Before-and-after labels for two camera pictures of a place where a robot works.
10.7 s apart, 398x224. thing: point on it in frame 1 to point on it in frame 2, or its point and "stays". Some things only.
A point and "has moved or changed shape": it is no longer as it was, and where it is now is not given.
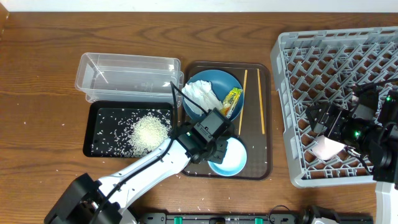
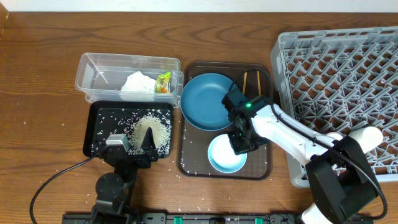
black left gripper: x=221 y=149 to x=147 y=154
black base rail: x=253 y=218 stays
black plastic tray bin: x=109 y=124 stays
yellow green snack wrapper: x=231 y=101 has moved or changed shape
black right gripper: x=333 y=126 to x=242 y=147
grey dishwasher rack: x=311 y=68 stays
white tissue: x=203 y=93 to x=137 y=82
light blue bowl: x=234 y=160 stays
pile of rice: x=145 y=133 stays
